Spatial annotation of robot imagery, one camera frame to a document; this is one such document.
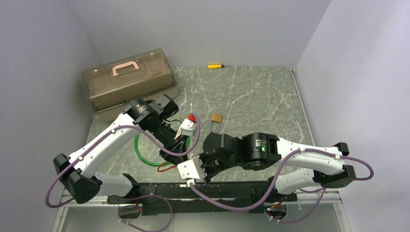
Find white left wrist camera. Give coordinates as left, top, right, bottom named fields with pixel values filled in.
left=174, top=114, right=197, bottom=140

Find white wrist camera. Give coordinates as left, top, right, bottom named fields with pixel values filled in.
left=174, top=114, right=197, bottom=140
left=176, top=156, right=207, bottom=187

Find brown translucent toolbox pink handle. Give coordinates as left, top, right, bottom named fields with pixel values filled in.
left=82, top=48, right=178, bottom=122

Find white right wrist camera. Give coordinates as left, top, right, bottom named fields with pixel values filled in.
left=176, top=156, right=207, bottom=187

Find green cable lock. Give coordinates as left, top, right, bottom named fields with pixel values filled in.
left=134, top=134, right=191, bottom=167

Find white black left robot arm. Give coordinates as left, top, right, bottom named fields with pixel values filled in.
left=53, top=94, right=199, bottom=204

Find brass padlock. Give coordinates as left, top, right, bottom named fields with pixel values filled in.
left=209, top=113, right=223, bottom=133

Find yellow handled screwdriver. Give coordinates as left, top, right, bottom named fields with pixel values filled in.
left=207, top=64, right=225, bottom=70

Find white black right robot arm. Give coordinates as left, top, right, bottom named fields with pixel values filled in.
left=199, top=132, right=356, bottom=201

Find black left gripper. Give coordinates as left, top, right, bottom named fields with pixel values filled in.
left=148, top=119, right=189, bottom=166

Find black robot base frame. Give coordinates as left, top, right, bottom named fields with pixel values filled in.
left=105, top=179, right=298, bottom=218

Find red cable padlock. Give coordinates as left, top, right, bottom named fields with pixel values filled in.
left=157, top=162, right=176, bottom=173

